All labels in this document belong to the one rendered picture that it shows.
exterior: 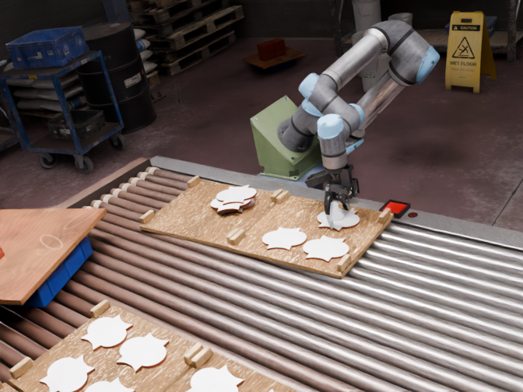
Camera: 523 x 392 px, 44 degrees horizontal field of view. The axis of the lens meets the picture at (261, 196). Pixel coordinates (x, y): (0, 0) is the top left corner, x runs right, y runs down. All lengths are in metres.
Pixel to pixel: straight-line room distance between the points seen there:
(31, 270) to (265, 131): 1.02
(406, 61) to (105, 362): 1.32
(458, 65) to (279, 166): 3.18
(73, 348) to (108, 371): 0.17
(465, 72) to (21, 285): 4.19
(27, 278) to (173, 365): 0.59
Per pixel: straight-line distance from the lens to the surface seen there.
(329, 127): 1.87
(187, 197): 2.42
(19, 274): 2.08
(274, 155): 2.51
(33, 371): 1.85
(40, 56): 5.25
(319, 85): 1.98
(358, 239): 1.98
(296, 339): 1.69
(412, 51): 2.20
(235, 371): 1.61
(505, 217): 3.81
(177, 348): 1.73
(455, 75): 5.51
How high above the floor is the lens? 2.03
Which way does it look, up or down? 28 degrees down
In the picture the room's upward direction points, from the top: 12 degrees counter-clockwise
